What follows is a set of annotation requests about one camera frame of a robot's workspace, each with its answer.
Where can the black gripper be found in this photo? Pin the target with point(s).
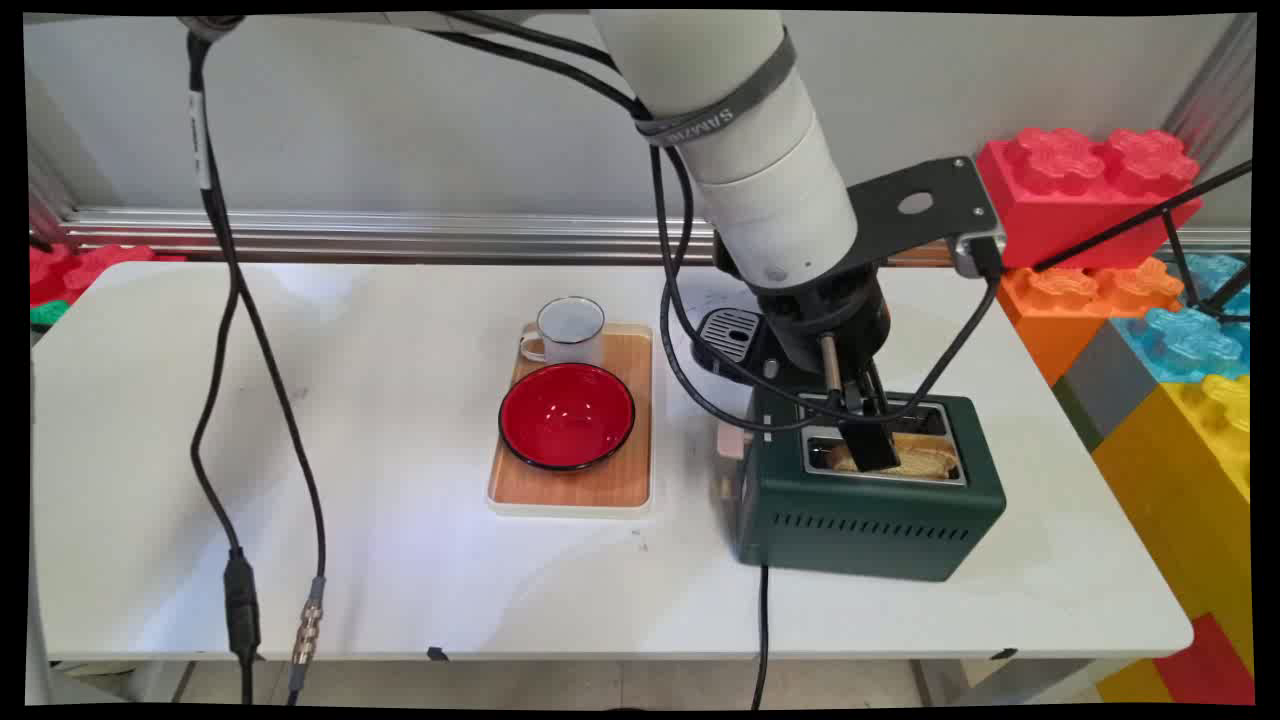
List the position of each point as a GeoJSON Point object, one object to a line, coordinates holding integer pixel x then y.
{"type": "Point", "coordinates": [825, 315]}

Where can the dark green toaster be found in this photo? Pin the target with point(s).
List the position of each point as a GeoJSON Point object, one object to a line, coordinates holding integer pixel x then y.
{"type": "Point", "coordinates": [870, 530]}

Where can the beige toaster lever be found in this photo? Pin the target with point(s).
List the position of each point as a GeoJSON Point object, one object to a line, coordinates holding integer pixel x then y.
{"type": "Point", "coordinates": [728, 442]}

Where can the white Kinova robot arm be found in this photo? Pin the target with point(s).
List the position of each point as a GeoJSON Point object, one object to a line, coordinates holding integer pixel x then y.
{"type": "Point", "coordinates": [740, 150]}

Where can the toasted bread slice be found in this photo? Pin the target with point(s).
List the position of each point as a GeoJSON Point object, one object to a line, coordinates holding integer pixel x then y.
{"type": "Point", "coordinates": [935, 460]}

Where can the orange toy block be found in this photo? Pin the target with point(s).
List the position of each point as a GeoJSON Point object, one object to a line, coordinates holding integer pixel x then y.
{"type": "Point", "coordinates": [1050, 330]}

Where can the dark green toy block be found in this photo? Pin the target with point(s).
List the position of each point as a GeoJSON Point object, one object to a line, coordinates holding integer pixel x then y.
{"type": "Point", "coordinates": [1075, 412]}

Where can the wooden serving tray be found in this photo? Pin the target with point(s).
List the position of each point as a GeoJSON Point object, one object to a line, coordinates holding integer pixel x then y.
{"type": "Point", "coordinates": [600, 485]}

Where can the big red toy block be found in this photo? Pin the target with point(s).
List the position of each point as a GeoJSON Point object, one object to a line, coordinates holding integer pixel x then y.
{"type": "Point", "coordinates": [1060, 215]}

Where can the red bowl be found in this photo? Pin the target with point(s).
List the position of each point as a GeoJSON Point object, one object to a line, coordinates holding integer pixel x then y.
{"type": "Point", "coordinates": [565, 415]}

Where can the white enamel mug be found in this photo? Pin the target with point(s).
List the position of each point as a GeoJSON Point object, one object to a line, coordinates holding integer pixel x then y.
{"type": "Point", "coordinates": [572, 335]}

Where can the big yellow toy block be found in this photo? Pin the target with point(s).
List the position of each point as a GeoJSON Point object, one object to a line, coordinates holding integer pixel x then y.
{"type": "Point", "coordinates": [1180, 500]}

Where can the blue foam puzzle mats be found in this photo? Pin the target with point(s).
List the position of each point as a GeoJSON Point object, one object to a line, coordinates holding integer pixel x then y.
{"type": "Point", "coordinates": [1190, 345]}

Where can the black tripod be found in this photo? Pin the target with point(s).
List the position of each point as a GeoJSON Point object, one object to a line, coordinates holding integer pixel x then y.
{"type": "Point", "coordinates": [1140, 217]}

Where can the light blue toy block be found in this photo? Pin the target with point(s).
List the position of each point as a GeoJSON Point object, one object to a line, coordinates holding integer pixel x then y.
{"type": "Point", "coordinates": [1215, 272]}

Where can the low red toy block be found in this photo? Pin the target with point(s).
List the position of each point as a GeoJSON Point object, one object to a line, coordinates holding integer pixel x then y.
{"type": "Point", "coordinates": [90, 265]}

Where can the bright green toy block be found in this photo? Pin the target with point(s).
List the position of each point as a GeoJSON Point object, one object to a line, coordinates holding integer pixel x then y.
{"type": "Point", "coordinates": [48, 314]}

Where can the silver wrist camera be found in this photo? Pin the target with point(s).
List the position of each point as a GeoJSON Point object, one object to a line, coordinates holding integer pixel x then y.
{"type": "Point", "coordinates": [975, 250]}

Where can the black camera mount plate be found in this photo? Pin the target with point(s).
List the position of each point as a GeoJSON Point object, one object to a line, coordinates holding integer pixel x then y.
{"type": "Point", "coordinates": [950, 200]}

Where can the aluminium frame rail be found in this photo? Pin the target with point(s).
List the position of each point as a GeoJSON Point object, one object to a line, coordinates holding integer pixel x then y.
{"type": "Point", "coordinates": [400, 235]}

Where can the aluminium frame post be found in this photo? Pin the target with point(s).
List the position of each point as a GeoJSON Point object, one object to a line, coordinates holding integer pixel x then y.
{"type": "Point", "coordinates": [1215, 90]}

